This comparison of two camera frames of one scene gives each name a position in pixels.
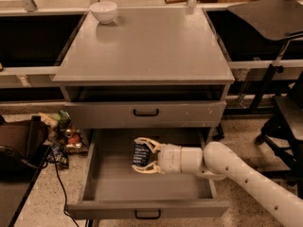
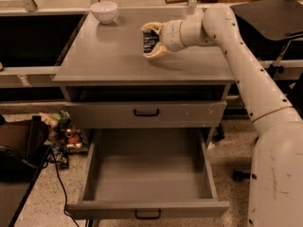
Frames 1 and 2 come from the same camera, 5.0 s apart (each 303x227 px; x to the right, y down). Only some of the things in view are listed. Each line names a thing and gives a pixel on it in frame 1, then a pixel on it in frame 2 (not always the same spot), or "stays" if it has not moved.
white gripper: (169, 158) to (171, 35)
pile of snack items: (61, 131) stays
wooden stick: (176, 0) stays
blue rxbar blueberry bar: (141, 155) to (151, 38)
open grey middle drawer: (113, 189) stays
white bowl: (104, 11) stays
